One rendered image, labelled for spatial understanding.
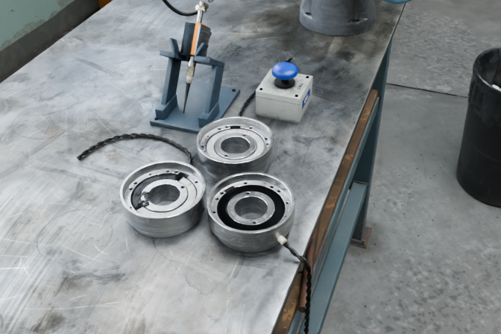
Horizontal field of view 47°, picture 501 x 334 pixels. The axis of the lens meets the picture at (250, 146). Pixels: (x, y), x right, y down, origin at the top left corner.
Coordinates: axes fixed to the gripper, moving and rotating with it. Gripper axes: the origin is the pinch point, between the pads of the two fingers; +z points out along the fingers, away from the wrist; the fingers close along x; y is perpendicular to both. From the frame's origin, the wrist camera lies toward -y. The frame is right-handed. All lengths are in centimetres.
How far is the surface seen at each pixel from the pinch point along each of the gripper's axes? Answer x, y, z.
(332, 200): -20.9, 9.3, 43.1
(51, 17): 146, 138, 88
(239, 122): -9.7, -8.4, 14.8
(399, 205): -32, 71, 98
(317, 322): -21, 3, 74
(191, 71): -0.3, -3.7, 10.8
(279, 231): -21.5, -26.6, 14.9
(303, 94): -16.8, -0.1, 13.7
